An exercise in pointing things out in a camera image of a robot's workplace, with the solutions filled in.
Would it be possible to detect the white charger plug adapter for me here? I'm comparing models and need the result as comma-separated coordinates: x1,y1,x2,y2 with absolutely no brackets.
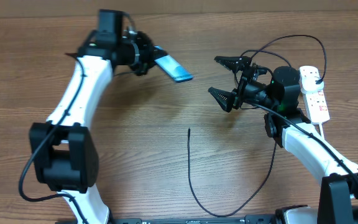
300,75,324,94

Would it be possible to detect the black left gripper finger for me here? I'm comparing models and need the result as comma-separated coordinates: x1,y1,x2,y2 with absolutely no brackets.
137,31,168,61
135,63,150,76

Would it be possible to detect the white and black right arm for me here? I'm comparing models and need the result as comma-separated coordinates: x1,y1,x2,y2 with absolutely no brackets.
208,56,358,223

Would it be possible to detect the blue Samsung Galaxy smartphone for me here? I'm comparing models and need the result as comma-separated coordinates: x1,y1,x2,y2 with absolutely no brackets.
154,45,193,83

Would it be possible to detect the black USB charging cable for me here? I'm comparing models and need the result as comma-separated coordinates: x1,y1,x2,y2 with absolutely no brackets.
186,34,328,218

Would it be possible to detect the white power strip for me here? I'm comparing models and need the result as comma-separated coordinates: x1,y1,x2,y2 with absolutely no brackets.
297,65,331,126

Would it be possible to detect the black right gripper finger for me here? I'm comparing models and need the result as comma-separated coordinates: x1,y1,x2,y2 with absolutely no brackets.
214,56,251,73
208,87,238,112

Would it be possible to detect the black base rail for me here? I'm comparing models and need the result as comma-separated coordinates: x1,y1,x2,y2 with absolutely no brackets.
107,214,285,224

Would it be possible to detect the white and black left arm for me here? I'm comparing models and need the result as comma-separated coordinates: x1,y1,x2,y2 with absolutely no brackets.
19,9,191,223

